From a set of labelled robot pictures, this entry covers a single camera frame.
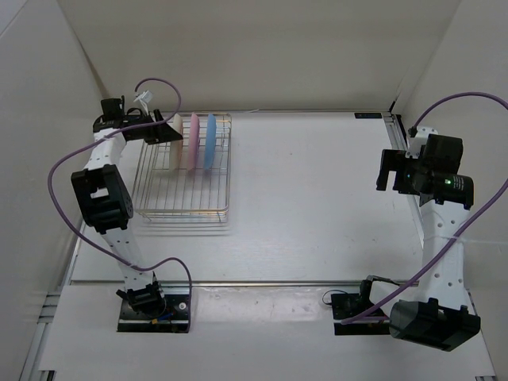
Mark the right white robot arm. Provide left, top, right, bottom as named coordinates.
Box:
left=356, top=128, right=481, bottom=352

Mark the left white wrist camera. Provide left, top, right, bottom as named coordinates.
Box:
left=134, top=90, right=153, bottom=114

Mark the cream plate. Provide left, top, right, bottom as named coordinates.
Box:
left=168, top=114, right=183, bottom=171

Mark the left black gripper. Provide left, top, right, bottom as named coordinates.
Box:
left=127, top=109, right=183, bottom=145

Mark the blue plate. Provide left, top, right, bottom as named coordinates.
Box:
left=203, top=114, right=217, bottom=170

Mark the metal wire dish rack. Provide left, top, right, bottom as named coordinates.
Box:
left=132, top=113, right=233, bottom=224

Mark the pink plate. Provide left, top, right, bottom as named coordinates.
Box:
left=187, top=114, right=200, bottom=171

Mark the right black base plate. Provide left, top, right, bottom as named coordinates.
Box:
left=321, top=283, right=392, bottom=337

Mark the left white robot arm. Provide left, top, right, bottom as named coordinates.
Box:
left=71, top=97, right=183, bottom=319

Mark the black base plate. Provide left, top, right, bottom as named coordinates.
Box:
left=321, top=283, right=392, bottom=337
left=117, top=287, right=191, bottom=333

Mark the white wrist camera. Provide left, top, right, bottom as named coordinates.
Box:
left=406, top=127, right=439, bottom=159
left=134, top=90, right=153, bottom=114

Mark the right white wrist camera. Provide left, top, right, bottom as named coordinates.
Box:
left=406, top=127, right=439, bottom=159

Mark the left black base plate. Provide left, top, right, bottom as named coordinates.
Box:
left=117, top=287, right=191, bottom=333

